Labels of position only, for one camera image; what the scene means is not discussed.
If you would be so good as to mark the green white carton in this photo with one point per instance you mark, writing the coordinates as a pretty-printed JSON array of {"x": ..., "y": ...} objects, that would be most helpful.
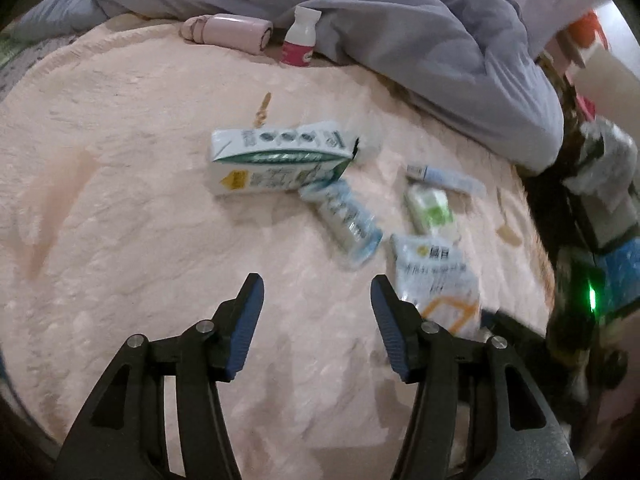
[{"x": 270, "y": 160}]

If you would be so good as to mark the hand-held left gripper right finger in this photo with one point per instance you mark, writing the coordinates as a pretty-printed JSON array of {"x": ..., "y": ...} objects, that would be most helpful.
[{"x": 390, "y": 330}]

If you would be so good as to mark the small white bottle pink label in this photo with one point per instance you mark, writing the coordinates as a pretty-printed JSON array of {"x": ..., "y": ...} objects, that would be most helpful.
[{"x": 300, "y": 40}]

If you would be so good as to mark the white packet orange print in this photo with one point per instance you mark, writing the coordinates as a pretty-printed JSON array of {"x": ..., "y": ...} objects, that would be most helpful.
[{"x": 430, "y": 270}]

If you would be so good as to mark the blue tissue multipack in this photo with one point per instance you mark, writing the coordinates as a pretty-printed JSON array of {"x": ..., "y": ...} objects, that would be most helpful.
[{"x": 622, "y": 270}]

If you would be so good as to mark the white plastic bag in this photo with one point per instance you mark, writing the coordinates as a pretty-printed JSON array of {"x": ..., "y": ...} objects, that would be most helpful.
[{"x": 605, "y": 160}]

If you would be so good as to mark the pink fluffy blanket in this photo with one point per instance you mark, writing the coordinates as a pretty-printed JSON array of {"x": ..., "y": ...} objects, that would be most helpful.
[{"x": 125, "y": 210}]

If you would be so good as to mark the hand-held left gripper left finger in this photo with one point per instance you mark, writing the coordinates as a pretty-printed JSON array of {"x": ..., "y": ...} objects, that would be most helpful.
[{"x": 245, "y": 330}]

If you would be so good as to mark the green white tissue packet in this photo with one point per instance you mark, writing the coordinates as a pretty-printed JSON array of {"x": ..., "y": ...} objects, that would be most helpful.
[{"x": 430, "y": 210}]

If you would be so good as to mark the light blue quilt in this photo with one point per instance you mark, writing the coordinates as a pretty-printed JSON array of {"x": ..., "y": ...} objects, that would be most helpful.
[{"x": 400, "y": 35}]

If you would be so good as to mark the pink cylindrical bottle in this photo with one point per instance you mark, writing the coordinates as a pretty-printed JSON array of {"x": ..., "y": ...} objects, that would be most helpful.
[{"x": 230, "y": 32}]

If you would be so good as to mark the orange plastic bag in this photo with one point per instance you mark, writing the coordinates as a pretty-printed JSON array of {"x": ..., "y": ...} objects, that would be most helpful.
[{"x": 589, "y": 27}]

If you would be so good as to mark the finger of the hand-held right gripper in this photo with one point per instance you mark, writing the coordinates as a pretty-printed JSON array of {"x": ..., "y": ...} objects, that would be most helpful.
[{"x": 515, "y": 327}]

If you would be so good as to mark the blue white tube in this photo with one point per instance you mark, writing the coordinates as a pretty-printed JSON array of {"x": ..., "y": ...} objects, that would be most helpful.
[{"x": 445, "y": 177}]

